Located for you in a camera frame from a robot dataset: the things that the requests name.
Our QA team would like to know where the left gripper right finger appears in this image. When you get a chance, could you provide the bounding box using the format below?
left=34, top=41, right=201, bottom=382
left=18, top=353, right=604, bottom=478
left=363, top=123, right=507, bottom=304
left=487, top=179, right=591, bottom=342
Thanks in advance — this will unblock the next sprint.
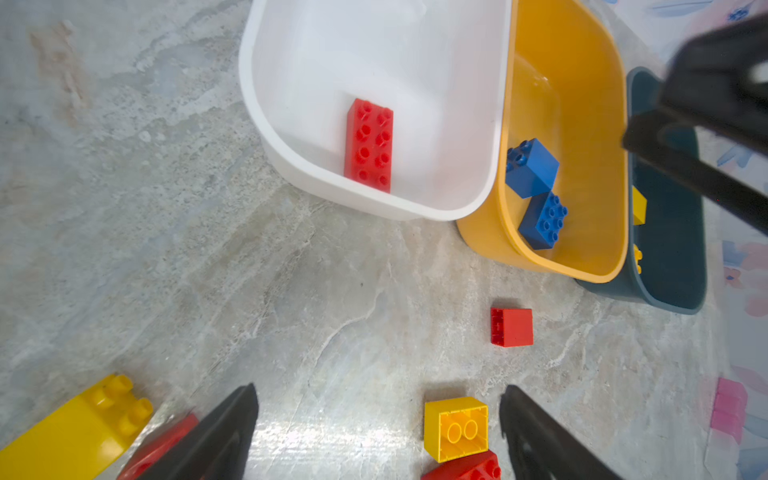
left=499, top=385, right=618, bottom=480

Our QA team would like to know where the small red lego brick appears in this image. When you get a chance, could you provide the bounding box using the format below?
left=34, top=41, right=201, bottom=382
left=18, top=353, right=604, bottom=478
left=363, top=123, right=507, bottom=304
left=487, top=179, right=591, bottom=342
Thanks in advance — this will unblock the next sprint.
left=490, top=308, right=534, bottom=348

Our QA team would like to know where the pink translucent block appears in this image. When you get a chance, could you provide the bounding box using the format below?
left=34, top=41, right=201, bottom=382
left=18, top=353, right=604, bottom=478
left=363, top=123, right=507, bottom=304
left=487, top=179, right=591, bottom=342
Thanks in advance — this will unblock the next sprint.
left=710, top=377, right=748, bottom=445

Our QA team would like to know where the dark teal plastic container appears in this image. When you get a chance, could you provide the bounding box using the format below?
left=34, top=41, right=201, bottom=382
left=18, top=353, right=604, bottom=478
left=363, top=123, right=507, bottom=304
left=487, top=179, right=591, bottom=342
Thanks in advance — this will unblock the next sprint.
left=575, top=66, right=708, bottom=316

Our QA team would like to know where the yellow lego brick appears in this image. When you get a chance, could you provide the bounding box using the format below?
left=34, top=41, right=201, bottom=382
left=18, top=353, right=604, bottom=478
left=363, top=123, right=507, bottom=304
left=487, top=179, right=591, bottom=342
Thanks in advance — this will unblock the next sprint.
left=632, top=186, right=647, bottom=225
left=424, top=397, right=489, bottom=463
left=1, top=374, right=154, bottom=479

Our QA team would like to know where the yellow round lego piece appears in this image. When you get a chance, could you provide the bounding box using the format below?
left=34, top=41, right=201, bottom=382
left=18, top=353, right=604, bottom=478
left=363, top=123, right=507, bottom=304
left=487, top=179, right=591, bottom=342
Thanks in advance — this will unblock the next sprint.
left=633, top=244, right=643, bottom=274

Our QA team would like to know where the long red lego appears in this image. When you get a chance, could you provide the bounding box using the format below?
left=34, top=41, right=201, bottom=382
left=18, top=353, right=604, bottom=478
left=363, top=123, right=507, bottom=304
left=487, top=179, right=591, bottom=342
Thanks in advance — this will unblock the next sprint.
left=421, top=450, right=502, bottom=480

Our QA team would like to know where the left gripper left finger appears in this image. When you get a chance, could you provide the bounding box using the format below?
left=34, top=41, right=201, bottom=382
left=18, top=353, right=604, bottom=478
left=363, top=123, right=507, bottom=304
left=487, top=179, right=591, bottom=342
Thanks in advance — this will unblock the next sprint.
left=140, top=383, right=259, bottom=480

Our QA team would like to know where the yellow plastic container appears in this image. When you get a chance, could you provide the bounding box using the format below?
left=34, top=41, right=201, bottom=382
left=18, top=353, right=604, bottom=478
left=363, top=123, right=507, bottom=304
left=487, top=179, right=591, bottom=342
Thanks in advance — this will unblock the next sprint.
left=457, top=1, right=629, bottom=283

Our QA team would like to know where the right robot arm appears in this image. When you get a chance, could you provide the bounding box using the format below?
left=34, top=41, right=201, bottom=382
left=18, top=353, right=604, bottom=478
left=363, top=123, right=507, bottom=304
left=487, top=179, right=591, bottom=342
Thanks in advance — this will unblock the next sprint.
left=622, top=14, right=767, bottom=233

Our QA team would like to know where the blue lego brick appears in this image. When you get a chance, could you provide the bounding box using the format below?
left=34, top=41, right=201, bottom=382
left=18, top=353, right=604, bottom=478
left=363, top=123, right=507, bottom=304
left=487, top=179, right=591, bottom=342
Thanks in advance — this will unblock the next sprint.
left=518, top=191, right=568, bottom=250
left=505, top=138, right=560, bottom=199

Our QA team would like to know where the white plastic container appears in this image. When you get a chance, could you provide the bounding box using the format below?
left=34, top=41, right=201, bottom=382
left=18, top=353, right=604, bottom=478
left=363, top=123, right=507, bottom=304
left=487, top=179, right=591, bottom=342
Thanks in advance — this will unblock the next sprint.
left=239, top=1, right=517, bottom=221

